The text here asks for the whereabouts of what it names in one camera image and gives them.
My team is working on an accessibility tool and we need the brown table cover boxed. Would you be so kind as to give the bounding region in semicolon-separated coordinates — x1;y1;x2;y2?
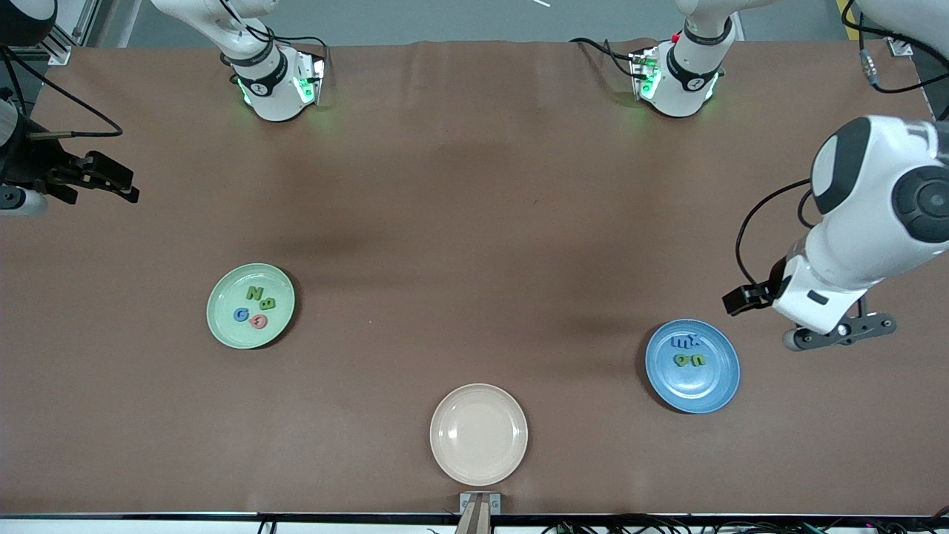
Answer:
0;39;949;518

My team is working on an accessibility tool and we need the black left base cable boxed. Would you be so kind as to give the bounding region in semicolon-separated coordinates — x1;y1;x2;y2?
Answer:
569;37;640;79

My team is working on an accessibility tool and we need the black base cable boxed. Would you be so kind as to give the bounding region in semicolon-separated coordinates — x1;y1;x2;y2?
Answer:
569;37;640;79
256;30;331;56

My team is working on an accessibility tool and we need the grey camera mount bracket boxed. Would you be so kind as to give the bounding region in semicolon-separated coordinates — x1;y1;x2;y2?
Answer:
459;492;502;534

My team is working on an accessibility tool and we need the light green plate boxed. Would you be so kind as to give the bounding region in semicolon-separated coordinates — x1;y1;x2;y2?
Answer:
206;263;296;350

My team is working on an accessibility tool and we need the beige plate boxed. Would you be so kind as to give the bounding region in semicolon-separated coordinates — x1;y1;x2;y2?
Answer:
429;383;529;487

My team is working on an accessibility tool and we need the black right base cable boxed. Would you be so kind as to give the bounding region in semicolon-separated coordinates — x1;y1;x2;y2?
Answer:
256;30;331;56

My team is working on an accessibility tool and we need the blue plate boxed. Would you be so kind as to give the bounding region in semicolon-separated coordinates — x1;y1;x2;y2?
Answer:
644;319;741;415

